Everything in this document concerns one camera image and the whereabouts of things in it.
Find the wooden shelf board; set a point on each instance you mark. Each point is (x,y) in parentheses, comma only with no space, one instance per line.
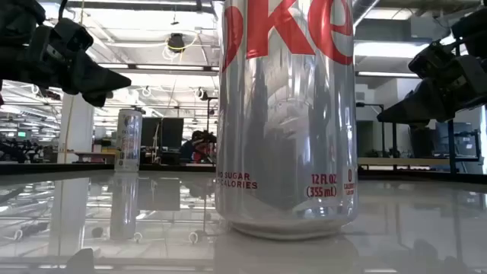
(403,161)

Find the black background stand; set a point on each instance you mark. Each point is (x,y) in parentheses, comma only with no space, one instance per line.
(208,114)

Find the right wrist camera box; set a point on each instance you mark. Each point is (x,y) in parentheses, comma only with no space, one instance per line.
(430,61)

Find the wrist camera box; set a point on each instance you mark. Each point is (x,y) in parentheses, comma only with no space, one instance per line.
(430,61)
(74,36)

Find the black ceiling dome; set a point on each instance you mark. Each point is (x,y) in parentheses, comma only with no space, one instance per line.
(176,42)

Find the dark background screen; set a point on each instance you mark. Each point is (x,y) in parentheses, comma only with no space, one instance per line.
(422,142)
(458,137)

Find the black monitor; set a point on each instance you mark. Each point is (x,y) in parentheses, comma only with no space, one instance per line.
(173,131)
(151,131)

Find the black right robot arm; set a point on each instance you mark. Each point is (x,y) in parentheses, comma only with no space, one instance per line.
(473,30)

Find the black metal shelf frame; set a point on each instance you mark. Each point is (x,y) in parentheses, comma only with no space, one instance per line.
(451,152)

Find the white building column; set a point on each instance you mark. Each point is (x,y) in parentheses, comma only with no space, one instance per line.
(76,129)

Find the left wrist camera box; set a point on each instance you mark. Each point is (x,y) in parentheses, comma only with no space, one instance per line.
(74,36)

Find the silver Diet Coke can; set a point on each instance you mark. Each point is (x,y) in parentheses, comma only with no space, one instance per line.
(285,133)

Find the white Celsius tropical can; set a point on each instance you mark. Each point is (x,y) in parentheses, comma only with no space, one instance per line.
(128,144)

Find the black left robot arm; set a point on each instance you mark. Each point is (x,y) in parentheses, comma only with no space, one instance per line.
(19,57)

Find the person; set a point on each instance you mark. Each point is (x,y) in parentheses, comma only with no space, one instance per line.
(196,148)

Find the green exit sign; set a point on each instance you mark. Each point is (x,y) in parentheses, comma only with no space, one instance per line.
(21,134)

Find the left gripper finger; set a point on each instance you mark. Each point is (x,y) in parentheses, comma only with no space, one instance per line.
(98,99)
(95,80)

